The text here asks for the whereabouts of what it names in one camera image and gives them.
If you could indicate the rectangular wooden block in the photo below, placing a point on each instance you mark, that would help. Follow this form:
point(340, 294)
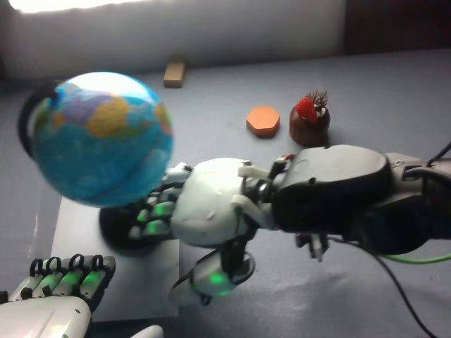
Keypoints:
point(173, 73)

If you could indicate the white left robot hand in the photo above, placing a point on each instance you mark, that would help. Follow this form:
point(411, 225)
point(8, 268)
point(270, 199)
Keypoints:
point(46, 310)

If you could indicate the chocolate cake toy with strawberry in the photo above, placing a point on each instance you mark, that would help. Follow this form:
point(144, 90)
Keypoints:
point(310, 123)

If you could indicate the white paper sheet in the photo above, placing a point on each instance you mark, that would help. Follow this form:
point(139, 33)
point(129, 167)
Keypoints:
point(141, 278)

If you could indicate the blue world globe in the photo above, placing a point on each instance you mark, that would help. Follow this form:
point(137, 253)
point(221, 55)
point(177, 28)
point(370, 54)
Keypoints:
point(102, 148)

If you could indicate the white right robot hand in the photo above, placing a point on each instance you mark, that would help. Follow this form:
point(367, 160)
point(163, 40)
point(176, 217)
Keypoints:
point(211, 204)

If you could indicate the orange hexagon block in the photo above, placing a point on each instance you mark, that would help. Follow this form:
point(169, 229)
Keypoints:
point(263, 121)

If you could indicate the grey table cloth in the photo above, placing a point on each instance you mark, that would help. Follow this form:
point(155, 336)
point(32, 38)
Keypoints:
point(317, 299)

